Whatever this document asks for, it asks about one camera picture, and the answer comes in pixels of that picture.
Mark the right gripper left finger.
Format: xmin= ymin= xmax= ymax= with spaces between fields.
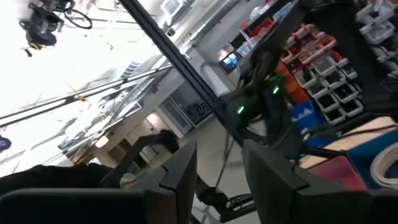
xmin=123 ymin=139 xmax=198 ymax=224

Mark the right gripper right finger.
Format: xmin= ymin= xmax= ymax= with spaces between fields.
xmin=243 ymin=139 xmax=374 ymax=224

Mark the red plastic bin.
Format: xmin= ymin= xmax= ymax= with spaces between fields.
xmin=307 ymin=155 xmax=368 ymax=191

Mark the blue plastic crate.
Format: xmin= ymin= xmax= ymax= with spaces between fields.
xmin=290 ymin=98 xmax=326 ymax=147

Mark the blue plastic bin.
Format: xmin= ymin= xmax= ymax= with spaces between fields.
xmin=346 ymin=129 xmax=398 ymax=190

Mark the storage shelf with bins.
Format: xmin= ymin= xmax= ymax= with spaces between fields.
xmin=239 ymin=0 xmax=398 ymax=126

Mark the black aluminium table frame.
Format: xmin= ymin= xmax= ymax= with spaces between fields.
xmin=119 ymin=0 xmax=257 ymax=223

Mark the black ceiling cable reel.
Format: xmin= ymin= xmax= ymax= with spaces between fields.
xmin=18 ymin=5 xmax=65 ymax=51

